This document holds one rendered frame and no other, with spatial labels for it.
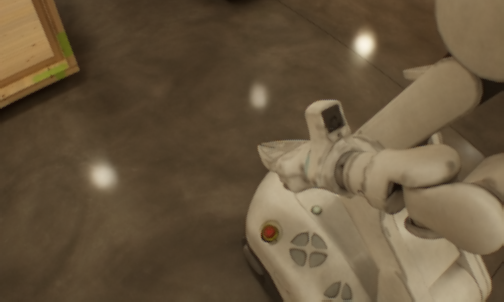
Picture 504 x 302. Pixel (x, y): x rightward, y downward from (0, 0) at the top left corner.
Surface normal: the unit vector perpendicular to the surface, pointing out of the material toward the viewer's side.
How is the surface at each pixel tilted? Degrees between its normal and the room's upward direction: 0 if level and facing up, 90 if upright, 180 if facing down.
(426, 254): 23
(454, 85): 90
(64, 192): 0
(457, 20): 93
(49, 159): 0
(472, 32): 90
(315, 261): 0
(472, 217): 75
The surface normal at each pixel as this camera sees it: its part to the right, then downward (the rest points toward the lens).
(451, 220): -0.91, 0.34
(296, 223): 0.03, -0.62
